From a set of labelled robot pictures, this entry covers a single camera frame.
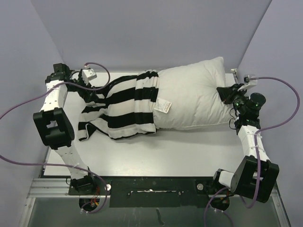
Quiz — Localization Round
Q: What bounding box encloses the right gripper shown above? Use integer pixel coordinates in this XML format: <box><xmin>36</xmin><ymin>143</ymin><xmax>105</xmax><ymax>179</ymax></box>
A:
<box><xmin>217</xmin><ymin>83</ymin><xmax>247</xmax><ymax>114</ymax></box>

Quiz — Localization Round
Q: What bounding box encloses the black white striped pillowcase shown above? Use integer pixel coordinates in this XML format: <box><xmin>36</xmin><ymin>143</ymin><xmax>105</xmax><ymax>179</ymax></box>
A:
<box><xmin>77</xmin><ymin>70</ymin><xmax>160</xmax><ymax>141</ymax></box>

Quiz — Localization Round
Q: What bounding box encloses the white pillow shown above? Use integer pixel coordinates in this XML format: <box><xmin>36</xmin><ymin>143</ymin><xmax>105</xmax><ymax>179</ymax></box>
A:
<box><xmin>153</xmin><ymin>57</ymin><xmax>232</xmax><ymax>130</ymax></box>

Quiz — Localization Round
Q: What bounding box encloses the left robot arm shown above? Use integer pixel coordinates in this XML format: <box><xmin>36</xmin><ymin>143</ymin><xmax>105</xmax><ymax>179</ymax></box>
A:
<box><xmin>33</xmin><ymin>63</ymin><xmax>98</xmax><ymax>195</ymax></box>

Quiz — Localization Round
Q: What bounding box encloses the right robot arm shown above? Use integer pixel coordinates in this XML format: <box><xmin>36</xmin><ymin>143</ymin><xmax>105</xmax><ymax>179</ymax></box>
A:
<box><xmin>211</xmin><ymin>84</ymin><xmax>279</xmax><ymax>203</ymax></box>

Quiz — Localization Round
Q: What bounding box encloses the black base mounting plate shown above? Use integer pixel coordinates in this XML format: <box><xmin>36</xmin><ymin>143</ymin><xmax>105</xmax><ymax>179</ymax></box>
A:
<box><xmin>68</xmin><ymin>176</ymin><xmax>239</xmax><ymax>209</ymax></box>

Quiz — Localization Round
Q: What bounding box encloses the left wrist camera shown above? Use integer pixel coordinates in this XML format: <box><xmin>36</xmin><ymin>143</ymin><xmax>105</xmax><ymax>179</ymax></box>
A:
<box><xmin>80</xmin><ymin>68</ymin><xmax>97</xmax><ymax>85</ymax></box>

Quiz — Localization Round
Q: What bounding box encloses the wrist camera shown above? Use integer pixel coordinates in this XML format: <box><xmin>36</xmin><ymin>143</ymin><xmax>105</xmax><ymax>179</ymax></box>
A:
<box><xmin>80</xmin><ymin>68</ymin><xmax>97</xmax><ymax>85</ymax></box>
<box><xmin>238</xmin><ymin>74</ymin><xmax>258</xmax><ymax>91</ymax></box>

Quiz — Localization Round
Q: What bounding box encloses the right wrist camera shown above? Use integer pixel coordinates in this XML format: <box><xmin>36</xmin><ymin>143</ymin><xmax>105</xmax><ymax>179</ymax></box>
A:
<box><xmin>238</xmin><ymin>74</ymin><xmax>258</xmax><ymax>91</ymax></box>

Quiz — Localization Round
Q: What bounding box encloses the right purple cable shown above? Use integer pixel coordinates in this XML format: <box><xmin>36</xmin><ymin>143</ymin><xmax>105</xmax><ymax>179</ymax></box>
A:
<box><xmin>205</xmin><ymin>75</ymin><xmax>302</xmax><ymax>227</ymax></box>

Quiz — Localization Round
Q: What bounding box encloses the purple cable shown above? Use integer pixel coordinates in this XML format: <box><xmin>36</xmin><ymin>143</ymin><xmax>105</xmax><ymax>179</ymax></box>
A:
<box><xmin>205</xmin><ymin>75</ymin><xmax>302</xmax><ymax>227</ymax></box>
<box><xmin>0</xmin><ymin>61</ymin><xmax>112</xmax><ymax>215</ymax></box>

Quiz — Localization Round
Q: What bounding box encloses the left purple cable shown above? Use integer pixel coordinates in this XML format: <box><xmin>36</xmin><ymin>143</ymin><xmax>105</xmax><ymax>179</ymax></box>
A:
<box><xmin>0</xmin><ymin>61</ymin><xmax>112</xmax><ymax>215</ymax></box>

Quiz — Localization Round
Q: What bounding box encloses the aluminium frame rail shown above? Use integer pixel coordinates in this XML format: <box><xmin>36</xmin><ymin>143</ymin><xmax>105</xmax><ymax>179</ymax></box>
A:
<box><xmin>27</xmin><ymin>178</ymin><xmax>69</xmax><ymax>198</ymax></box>

